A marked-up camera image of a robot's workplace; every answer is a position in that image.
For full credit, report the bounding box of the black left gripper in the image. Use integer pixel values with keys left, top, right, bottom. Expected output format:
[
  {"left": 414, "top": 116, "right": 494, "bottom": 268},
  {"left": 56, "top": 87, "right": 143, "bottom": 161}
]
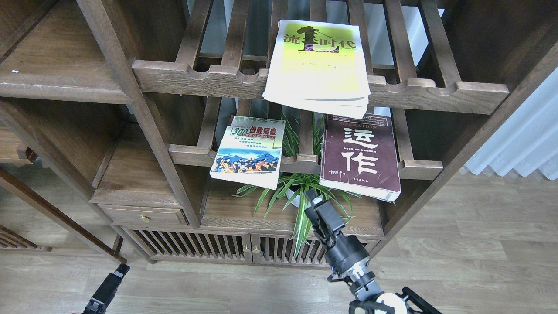
[{"left": 82, "top": 263, "right": 130, "bottom": 314}]

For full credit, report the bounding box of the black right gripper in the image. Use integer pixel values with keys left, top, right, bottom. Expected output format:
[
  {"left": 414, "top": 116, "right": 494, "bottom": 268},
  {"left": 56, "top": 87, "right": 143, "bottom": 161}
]
[{"left": 304, "top": 189, "right": 370, "bottom": 276}]

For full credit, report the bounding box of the maroon hardcover book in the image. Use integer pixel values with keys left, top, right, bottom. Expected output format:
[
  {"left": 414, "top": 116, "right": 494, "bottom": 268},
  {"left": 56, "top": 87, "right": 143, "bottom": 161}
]
[{"left": 320, "top": 113, "right": 401, "bottom": 202}]

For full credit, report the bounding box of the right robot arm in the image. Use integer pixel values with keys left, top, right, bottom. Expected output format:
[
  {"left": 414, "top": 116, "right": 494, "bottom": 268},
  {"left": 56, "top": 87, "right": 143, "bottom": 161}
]
[{"left": 305, "top": 190, "right": 440, "bottom": 314}]

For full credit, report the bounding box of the white plant pot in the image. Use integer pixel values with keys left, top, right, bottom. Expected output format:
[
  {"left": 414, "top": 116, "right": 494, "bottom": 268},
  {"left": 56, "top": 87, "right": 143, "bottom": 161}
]
[{"left": 283, "top": 185, "right": 312, "bottom": 210}]

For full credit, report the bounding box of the green spider plant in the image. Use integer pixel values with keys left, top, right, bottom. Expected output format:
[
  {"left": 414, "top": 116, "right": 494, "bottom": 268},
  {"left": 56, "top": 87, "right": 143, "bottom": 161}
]
[{"left": 232, "top": 113, "right": 362, "bottom": 254}]

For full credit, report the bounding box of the right slatted cabinet door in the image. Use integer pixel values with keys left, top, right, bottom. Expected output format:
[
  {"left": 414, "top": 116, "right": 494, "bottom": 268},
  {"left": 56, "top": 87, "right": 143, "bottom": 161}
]
[{"left": 251, "top": 233, "right": 379, "bottom": 270}]

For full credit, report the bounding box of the slatted cabinet door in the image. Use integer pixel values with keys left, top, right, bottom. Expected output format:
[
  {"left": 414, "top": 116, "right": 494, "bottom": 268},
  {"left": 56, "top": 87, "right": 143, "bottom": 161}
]
[
  {"left": 251, "top": 233, "right": 379, "bottom": 270},
  {"left": 126, "top": 228, "right": 253, "bottom": 264}
]

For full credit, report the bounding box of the left slatted cabinet door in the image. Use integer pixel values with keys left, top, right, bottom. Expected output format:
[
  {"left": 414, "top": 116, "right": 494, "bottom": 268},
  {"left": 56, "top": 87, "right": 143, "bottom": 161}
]
[{"left": 126, "top": 228, "right": 253, "bottom": 264}]

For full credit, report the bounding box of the wooden drawer with brass knob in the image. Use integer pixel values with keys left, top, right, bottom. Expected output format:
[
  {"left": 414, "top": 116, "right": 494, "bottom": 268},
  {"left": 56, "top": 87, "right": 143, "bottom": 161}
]
[{"left": 99, "top": 204, "right": 187, "bottom": 227}]

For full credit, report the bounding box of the colorful illustrated paperback book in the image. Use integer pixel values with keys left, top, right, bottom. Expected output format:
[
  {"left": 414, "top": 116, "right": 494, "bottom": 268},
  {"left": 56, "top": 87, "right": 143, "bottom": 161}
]
[{"left": 209, "top": 116, "right": 285, "bottom": 190}]

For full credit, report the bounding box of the yellow green cover book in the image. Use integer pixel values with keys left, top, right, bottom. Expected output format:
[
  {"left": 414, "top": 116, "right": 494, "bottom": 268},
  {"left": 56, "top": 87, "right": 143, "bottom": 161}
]
[{"left": 263, "top": 20, "right": 371, "bottom": 119}]

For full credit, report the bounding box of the dark wooden bookshelf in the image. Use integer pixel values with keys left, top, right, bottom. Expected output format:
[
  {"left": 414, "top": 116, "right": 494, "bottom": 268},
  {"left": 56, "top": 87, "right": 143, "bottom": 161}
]
[{"left": 1, "top": 0, "right": 557, "bottom": 263}]

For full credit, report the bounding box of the white pleated curtain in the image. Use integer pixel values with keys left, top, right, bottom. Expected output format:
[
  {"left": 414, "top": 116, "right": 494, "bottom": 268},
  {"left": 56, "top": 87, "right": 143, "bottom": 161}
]
[{"left": 464, "top": 69, "right": 558, "bottom": 180}]

